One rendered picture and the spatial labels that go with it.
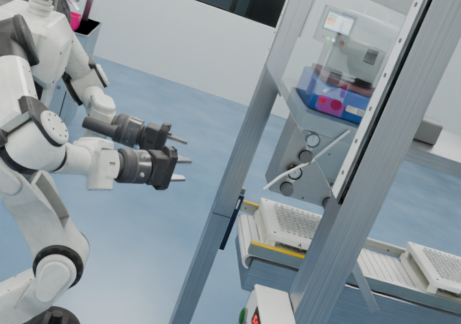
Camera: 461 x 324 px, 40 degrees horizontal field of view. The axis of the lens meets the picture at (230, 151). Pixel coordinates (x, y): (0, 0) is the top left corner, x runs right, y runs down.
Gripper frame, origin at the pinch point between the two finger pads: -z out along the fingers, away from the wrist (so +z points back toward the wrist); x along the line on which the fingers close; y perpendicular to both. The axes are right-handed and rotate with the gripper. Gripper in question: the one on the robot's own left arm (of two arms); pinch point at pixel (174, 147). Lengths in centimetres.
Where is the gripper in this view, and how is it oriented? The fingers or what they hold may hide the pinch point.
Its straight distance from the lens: 184.1
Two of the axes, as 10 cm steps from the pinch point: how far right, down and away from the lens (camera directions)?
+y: -0.8, 3.0, -9.5
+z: -9.4, -3.4, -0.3
